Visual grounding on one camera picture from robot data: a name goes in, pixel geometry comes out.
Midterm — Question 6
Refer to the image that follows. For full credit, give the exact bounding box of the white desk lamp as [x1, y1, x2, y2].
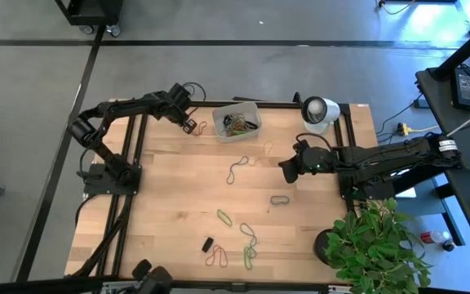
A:
[300, 96, 342, 136]

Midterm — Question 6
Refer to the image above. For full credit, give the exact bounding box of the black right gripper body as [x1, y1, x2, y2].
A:
[294, 138, 341, 176]

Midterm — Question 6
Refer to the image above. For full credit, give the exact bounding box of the red and white bottle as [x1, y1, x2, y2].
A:
[419, 229, 458, 252]

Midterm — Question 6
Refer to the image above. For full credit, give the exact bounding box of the white plastic bin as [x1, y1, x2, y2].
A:
[211, 101, 263, 144]

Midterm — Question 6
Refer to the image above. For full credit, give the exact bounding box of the black stand pole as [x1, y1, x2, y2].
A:
[429, 18, 470, 82]

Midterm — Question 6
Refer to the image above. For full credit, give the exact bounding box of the black cable bundle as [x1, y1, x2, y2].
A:
[70, 194, 135, 279]

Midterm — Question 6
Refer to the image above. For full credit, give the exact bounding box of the black aluminium table frame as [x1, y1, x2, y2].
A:
[66, 91, 361, 294]

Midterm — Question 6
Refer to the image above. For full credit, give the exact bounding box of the green plant in black pot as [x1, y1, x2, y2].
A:
[313, 198, 432, 294]

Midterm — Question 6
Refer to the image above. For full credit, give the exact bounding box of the dark left gripper cable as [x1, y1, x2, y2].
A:
[180, 81, 208, 119]

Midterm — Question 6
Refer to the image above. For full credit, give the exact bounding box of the yellow floor cable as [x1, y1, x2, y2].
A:
[376, 0, 418, 16]

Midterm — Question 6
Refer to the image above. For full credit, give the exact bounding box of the black electronic box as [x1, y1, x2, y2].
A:
[450, 66, 470, 113]

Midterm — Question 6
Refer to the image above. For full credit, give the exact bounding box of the black wheeled cart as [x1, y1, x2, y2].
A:
[54, 0, 125, 38]

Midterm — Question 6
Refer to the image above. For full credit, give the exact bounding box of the black floor cable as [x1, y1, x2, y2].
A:
[375, 92, 424, 138]

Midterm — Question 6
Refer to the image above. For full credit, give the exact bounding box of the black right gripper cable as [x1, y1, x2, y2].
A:
[295, 131, 335, 151]

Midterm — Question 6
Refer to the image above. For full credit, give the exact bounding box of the white paper sheet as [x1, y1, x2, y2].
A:
[388, 167, 419, 200]

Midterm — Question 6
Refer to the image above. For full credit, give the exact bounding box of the black desk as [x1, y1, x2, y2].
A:
[389, 67, 470, 269]

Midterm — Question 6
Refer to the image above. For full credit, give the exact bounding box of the yellow power strip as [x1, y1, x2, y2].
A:
[396, 122, 441, 137]

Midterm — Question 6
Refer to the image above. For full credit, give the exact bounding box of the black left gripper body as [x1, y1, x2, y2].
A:
[153, 82, 194, 124]

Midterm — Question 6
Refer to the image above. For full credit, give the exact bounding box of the green rubber band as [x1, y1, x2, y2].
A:
[242, 243, 259, 272]
[216, 208, 234, 228]

